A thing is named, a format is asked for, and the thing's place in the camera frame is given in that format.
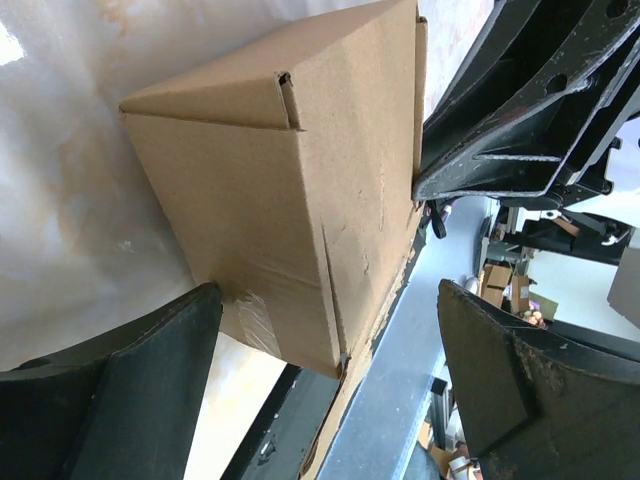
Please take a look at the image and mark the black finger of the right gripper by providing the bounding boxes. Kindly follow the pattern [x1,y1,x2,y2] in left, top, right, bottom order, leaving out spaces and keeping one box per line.
[412,0,639,201]

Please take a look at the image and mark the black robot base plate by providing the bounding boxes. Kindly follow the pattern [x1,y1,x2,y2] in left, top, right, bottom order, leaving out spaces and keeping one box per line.
[222,364,339,480]

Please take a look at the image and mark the brown cardboard paper box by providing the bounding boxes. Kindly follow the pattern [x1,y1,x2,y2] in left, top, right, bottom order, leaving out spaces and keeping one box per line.
[118,0,430,476]

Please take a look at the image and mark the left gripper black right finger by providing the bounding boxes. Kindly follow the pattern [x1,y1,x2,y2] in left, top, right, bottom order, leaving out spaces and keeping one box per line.
[437,280,639,479]

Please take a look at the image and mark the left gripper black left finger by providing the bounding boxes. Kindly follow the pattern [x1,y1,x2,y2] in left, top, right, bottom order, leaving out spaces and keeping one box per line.
[1,283,223,479]

